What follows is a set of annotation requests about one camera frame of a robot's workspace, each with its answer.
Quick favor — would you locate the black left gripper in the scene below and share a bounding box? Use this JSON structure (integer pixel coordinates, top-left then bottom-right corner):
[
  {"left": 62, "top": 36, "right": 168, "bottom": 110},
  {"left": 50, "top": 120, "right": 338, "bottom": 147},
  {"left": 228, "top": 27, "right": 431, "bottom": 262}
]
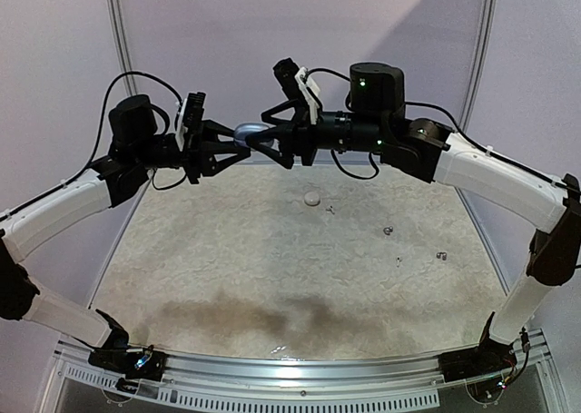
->
[{"left": 134, "top": 118, "right": 251, "bottom": 184}]

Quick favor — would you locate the blue earbud charging case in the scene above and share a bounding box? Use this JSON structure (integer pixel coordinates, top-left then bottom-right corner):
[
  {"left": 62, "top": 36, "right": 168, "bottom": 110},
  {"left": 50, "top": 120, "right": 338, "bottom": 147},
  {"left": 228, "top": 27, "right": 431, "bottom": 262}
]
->
[{"left": 233, "top": 123, "right": 269, "bottom": 148}]

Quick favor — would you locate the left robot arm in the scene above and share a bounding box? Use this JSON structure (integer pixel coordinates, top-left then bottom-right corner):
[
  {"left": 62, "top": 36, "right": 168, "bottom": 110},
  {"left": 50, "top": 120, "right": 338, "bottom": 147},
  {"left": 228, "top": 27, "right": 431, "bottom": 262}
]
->
[{"left": 1, "top": 93, "right": 251, "bottom": 371}]

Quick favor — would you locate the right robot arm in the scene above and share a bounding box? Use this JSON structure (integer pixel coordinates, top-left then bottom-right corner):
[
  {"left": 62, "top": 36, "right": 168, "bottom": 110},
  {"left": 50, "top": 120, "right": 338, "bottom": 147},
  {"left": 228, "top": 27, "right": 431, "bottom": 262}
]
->
[{"left": 244, "top": 59, "right": 580, "bottom": 373}]

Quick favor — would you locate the white round case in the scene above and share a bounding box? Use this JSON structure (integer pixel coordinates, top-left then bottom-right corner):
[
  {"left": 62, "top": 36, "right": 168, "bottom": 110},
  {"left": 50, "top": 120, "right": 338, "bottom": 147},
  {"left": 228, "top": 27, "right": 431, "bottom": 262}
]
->
[{"left": 303, "top": 192, "right": 321, "bottom": 207}]

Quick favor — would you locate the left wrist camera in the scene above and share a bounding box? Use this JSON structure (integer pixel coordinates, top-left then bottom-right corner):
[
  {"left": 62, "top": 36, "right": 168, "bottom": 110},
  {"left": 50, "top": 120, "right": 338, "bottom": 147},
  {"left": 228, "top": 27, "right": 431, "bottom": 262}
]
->
[{"left": 175, "top": 92, "right": 206, "bottom": 152}]

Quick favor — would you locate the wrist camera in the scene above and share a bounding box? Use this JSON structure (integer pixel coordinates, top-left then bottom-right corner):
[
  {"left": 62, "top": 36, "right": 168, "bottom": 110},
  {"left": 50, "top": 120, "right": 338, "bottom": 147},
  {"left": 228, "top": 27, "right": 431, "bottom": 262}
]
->
[
  {"left": 175, "top": 92, "right": 206, "bottom": 152},
  {"left": 273, "top": 58, "right": 322, "bottom": 125}
]

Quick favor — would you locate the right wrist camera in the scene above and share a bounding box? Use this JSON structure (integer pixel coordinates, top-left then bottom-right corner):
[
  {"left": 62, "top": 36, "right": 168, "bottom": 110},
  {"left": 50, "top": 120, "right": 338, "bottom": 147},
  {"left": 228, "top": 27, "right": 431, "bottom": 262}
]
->
[{"left": 273, "top": 58, "right": 322, "bottom": 125}]

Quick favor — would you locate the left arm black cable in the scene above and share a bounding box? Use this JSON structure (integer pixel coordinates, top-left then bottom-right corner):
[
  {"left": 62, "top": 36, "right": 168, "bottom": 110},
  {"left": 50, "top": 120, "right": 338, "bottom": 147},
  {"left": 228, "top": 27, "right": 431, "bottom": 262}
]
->
[{"left": 0, "top": 70, "right": 192, "bottom": 219}]

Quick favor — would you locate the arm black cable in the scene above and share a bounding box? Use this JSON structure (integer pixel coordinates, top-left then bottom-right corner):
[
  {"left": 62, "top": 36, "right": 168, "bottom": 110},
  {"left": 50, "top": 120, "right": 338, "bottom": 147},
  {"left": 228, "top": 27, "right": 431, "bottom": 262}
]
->
[
  {"left": 306, "top": 67, "right": 581, "bottom": 378},
  {"left": 0, "top": 70, "right": 192, "bottom": 219}
]

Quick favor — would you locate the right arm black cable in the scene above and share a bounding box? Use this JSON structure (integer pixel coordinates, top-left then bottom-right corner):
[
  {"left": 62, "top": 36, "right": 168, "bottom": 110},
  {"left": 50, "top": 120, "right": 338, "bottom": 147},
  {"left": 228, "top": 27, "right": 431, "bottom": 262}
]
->
[{"left": 306, "top": 67, "right": 581, "bottom": 378}]

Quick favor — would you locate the left aluminium corner post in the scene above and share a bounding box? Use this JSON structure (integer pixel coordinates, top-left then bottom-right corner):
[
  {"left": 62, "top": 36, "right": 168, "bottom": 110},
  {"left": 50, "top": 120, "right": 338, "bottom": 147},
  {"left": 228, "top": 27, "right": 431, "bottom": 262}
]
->
[{"left": 103, "top": 0, "right": 159, "bottom": 171}]

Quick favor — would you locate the aluminium corner post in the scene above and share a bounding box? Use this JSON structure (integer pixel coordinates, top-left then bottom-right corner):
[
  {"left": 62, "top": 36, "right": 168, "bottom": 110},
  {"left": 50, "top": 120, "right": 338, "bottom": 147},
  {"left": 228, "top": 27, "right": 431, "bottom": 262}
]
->
[
  {"left": 103, "top": 0, "right": 159, "bottom": 171},
  {"left": 444, "top": 0, "right": 499, "bottom": 171}
]

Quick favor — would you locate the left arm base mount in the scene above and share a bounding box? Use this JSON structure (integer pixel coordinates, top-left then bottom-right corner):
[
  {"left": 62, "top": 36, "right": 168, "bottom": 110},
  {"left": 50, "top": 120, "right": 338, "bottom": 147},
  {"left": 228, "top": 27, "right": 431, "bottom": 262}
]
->
[{"left": 88, "top": 345, "right": 169, "bottom": 381}]

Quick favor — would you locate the right aluminium corner post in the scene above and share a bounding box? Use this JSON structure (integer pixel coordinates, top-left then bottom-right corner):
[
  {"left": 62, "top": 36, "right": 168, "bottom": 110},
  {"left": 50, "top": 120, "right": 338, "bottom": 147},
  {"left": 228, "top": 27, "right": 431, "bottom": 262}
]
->
[{"left": 444, "top": 0, "right": 499, "bottom": 171}]

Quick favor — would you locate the aluminium front rail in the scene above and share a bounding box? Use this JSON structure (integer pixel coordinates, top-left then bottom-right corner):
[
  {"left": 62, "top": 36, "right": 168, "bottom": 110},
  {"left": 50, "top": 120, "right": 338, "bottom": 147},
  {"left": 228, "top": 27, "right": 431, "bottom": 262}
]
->
[{"left": 40, "top": 330, "right": 566, "bottom": 412}]

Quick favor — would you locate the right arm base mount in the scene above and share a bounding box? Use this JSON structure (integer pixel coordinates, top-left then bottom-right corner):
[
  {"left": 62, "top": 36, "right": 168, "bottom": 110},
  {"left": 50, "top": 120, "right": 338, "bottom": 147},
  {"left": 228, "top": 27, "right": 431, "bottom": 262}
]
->
[{"left": 438, "top": 326, "right": 517, "bottom": 382}]

